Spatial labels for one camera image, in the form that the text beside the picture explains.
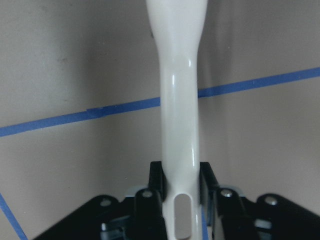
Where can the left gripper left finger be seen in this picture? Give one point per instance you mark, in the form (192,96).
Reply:
(149,223)

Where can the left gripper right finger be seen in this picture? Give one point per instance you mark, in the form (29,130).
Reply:
(223,209)

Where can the white hand brush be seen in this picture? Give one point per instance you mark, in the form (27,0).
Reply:
(177,27)

